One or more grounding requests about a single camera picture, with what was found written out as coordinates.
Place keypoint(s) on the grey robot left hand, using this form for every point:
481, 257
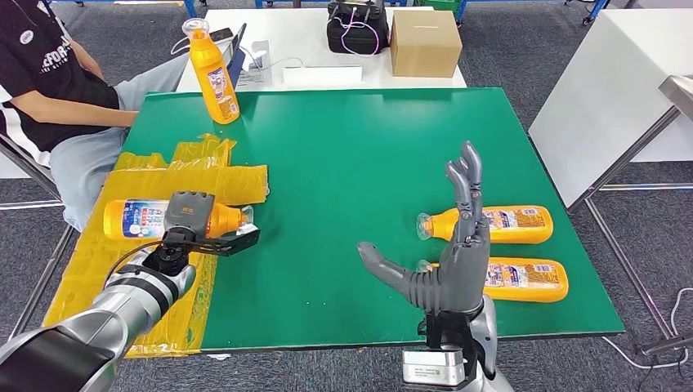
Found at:
189, 211

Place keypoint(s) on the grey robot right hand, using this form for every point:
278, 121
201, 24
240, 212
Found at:
460, 276

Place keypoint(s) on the orange detergent bottle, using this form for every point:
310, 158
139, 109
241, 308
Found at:
514, 232
227, 219
530, 292
208, 65

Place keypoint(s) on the person's right forearm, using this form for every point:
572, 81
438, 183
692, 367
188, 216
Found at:
81, 111

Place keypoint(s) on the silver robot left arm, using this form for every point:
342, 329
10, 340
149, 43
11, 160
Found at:
108, 319

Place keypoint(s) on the yellow taped cardboard sheet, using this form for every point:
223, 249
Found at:
151, 178

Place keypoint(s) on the white paper stand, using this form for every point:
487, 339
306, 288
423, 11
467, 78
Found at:
259, 64

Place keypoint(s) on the tablet with blue cover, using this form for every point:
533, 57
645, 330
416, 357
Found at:
237, 54

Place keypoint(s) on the green table board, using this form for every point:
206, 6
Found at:
352, 135

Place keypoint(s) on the black smartphone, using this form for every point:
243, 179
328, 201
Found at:
221, 34

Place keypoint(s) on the white flat box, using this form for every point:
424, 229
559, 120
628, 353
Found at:
322, 76

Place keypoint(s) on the person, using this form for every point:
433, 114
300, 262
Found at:
49, 70

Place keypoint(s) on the white panel table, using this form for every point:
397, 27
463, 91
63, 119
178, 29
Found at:
606, 108

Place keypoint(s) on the black carry case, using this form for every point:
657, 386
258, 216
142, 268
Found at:
346, 38

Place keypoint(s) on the brown cardboard box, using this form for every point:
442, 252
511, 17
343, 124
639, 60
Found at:
425, 44

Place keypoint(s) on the green plastic crate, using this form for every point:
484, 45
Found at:
437, 4

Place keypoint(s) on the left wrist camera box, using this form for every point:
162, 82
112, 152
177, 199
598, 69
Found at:
227, 243

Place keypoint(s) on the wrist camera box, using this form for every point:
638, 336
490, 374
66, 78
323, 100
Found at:
433, 369
227, 243

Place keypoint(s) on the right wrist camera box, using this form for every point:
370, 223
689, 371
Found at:
433, 369

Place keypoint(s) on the grey metal chair frame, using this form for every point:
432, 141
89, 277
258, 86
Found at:
27, 162

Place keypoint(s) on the grey metal table frame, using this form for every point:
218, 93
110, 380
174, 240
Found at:
622, 160

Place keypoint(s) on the blue metal rack frame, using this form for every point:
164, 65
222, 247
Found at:
260, 4

